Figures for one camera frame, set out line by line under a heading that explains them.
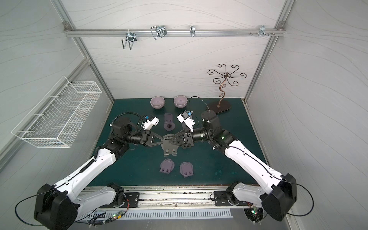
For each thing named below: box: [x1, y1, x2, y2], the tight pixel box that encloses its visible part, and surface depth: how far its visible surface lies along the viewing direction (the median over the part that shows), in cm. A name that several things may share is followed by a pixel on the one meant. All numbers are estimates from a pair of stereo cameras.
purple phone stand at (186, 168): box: [179, 161, 194, 178], surface depth 86 cm
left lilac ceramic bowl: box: [150, 95, 166, 110], surface depth 116 cm
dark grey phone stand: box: [161, 133, 179, 157], surface depth 64 cm
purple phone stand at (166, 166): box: [159, 158, 175, 174], surface depth 86 cm
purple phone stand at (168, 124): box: [163, 112, 176, 132], surface depth 106 cm
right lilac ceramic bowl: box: [173, 94, 189, 109], surface depth 117 cm
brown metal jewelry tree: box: [207, 63, 248, 114], surface depth 97 cm
